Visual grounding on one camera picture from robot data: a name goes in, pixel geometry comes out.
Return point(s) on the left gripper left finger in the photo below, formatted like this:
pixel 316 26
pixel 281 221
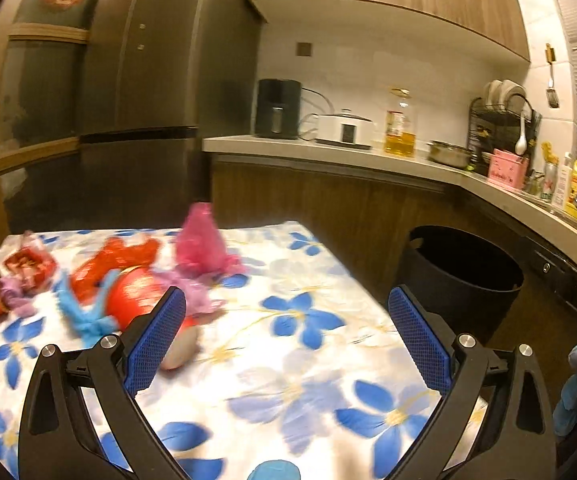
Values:
pixel 56 437

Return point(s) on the blue floral tablecloth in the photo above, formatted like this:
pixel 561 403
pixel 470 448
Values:
pixel 301 375

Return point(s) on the steel bowl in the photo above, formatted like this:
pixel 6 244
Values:
pixel 450 155

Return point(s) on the blue disposable glove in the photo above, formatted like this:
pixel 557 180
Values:
pixel 90 325

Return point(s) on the pink utensil holder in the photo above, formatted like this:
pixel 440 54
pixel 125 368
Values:
pixel 507 169

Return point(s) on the wooden lower cabinets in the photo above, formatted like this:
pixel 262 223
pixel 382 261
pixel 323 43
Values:
pixel 365 216

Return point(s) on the lilac plastic bag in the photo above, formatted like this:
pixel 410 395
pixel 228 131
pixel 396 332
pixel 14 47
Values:
pixel 196 293

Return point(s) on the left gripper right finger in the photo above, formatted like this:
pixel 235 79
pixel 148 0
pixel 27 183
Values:
pixel 494 418

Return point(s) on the cooking oil bottle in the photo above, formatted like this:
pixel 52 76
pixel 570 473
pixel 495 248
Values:
pixel 400 123

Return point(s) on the black dish rack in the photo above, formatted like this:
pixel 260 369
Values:
pixel 495 123

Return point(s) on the wall socket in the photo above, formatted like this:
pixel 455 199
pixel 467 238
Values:
pixel 304 49

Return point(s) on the dark steel refrigerator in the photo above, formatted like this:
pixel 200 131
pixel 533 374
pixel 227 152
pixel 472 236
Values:
pixel 159 78

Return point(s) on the red plastic bag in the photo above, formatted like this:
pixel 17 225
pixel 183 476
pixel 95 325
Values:
pixel 114 255

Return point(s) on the wooden glass door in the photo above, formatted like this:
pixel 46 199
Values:
pixel 44 48

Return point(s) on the black air fryer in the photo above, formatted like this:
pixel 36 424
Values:
pixel 278 109

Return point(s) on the black trash bin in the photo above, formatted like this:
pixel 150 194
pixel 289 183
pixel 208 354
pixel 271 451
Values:
pixel 467 280

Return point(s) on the white slow cooker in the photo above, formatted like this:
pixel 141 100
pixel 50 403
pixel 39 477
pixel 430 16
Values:
pixel 345 129

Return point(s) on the red snack wrapper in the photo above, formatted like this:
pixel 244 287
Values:
pixel 32 264

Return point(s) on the pink plastic bag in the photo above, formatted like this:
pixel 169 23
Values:
pixel 199 248

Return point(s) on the hanging spatula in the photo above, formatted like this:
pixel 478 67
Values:
pixel 551 91

